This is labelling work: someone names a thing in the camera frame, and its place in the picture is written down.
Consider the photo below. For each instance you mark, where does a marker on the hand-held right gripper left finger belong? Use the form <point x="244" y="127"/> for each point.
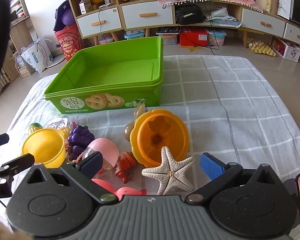
<point x="90" y="166"/>

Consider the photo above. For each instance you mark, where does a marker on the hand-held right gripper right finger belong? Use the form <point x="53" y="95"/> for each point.
<point x="211" y="167"/>

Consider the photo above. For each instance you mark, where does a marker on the pink egg capsule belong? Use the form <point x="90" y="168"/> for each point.
<point x="105" y="147"/>

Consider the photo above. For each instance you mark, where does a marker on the yellow toy pot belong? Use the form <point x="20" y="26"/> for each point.
<point x="42" y="145"/>

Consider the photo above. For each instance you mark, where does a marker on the purple toy grapes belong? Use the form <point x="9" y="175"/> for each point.
<point x="80" y="136"/>

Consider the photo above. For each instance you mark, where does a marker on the red toy crab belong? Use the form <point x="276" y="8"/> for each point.
<point x="126" y="162"/>

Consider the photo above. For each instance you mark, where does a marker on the yellow toy corn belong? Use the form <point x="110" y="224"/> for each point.
<point x="35" y="127"/>

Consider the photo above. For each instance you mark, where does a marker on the white toy starfish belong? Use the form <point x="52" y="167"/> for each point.
<point x="168" y="172"/>

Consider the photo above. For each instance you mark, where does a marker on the pink toy pig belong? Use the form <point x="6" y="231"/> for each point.
<point x="128" y="192"/>

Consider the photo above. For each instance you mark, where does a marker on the orange flower-shaped mould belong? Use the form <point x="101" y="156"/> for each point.
<point x="165" y="135"/>

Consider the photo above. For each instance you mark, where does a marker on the green plastic box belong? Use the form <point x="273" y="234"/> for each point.
<point x="110" y="67"/>

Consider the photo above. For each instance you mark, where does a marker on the blurry beige fuzzy object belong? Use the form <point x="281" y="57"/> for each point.
<point x="0" y="230"/>

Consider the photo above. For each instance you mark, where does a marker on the clear plastic packet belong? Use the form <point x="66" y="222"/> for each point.
<point x="57" y="123"/>

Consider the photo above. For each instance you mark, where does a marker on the white radiator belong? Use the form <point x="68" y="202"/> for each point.
<point x="1" y="81"/>

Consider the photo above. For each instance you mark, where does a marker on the grey checked blanket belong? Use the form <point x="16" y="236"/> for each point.
<point x="227" y="105"/>

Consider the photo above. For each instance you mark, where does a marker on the white paper shopping bag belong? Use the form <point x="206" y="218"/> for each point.
<point x="37" y="57"/>

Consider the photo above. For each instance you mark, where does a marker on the white round floor stand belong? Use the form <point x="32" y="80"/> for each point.
<point x="56" y="60"/>

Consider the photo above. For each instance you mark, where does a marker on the wooden desk shelf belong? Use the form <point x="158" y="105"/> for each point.
<point x="17" y="22"/>

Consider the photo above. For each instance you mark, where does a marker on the yellow star floor mat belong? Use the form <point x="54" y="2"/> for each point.
<point x="196" y="48"/>

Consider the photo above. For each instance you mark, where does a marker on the red printed snack bucket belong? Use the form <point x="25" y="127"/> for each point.
<point x="68" y="42"/>

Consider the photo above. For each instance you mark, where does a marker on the clear storage bin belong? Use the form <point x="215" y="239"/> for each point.
<point x="107" y="40"/>
<point x="134" y="35"/>
<point x="216" y="37"/>
<point x="168" y="38"/>

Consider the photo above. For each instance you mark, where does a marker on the yellow egg tray with eggs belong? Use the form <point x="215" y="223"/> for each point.
<point x="261" y="46"/>

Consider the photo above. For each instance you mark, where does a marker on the red cardboard box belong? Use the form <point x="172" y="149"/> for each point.
<point x="192" y="37"/>

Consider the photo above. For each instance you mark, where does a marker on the purple fabric bag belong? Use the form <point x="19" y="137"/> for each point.
<point x="63" y="15"/>

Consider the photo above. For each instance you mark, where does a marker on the white printed cardboard box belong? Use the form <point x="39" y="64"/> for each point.
<point x="287" y="48"/>

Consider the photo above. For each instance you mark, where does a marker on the black flat device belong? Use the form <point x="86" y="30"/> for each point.
<point x="167" y="30"/>

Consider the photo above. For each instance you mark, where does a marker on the pale blue folded cloth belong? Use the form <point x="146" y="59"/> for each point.
<point x="223" y="17"/>

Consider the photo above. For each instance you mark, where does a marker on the black bag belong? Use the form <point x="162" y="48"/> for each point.
<point x="188" y="13"/>

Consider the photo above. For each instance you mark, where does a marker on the low wooden tv cabinet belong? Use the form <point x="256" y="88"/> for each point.
<point x="235" y="12"/>

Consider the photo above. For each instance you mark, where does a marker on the small white carton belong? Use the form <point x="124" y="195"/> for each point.
<point x="85" y="5"/>

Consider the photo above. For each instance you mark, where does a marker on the wooden shelf cabinet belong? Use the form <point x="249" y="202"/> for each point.
<point x="118" y="2"/>

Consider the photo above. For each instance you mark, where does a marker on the yellow round container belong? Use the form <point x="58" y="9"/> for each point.
<point x="97" y="0"/>

